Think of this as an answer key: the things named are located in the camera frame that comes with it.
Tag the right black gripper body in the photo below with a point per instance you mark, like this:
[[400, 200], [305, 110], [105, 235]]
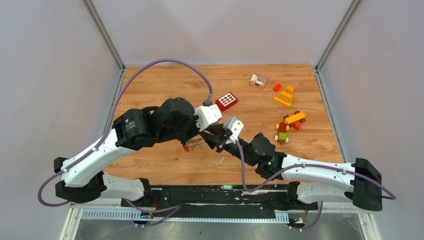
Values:
[[220, 137]]

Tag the large grey toothed keyring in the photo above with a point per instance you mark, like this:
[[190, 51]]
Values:
[[193, 143]]

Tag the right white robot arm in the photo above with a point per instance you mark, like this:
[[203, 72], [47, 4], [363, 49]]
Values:
[[310, 181]]

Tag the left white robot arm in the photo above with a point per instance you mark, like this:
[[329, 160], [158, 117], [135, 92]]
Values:
[[82, 177]]

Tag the red window toy brick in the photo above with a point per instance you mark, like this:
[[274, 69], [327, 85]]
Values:
[[226, 101]]

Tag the small green bubble level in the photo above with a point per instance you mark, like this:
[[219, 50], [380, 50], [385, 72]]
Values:
[[227, 187]]

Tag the red green toy vehicle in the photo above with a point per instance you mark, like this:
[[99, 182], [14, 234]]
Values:
[[281, 136]]

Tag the pink roof toy house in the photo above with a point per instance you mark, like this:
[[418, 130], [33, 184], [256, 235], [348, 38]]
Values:
[[258, 80]]

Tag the small red toy brick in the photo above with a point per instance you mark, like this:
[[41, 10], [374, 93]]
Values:
[[277, 87]]

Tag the yellow orange toy car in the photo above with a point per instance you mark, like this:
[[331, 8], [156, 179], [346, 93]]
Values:
[[297, 117]]

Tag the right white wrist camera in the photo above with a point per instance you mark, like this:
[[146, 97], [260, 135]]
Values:
[[235, 126]]

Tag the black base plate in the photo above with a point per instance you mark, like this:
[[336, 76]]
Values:
[[212, 202]]

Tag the yellow triangular toy frame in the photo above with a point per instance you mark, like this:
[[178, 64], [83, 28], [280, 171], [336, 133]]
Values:
[[285, 97]]

